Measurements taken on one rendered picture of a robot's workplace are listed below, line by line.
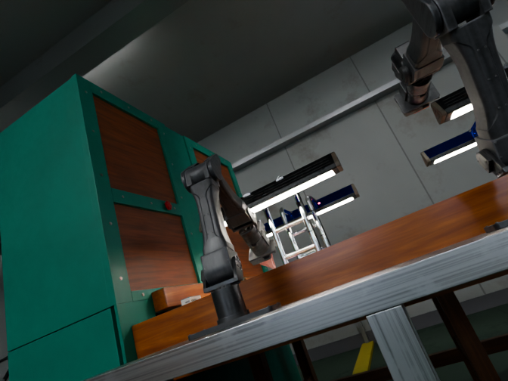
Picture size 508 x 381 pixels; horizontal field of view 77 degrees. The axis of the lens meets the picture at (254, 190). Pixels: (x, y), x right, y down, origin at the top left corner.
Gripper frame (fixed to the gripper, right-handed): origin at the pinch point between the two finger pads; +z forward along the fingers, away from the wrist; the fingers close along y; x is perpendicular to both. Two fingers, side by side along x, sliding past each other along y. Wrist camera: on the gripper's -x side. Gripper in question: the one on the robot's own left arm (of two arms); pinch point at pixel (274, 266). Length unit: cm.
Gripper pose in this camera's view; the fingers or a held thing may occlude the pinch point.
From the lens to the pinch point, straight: 119.4
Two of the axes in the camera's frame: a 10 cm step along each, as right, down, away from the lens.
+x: -0.3, 5.0, -8.7
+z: 5.0, 7.6, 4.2
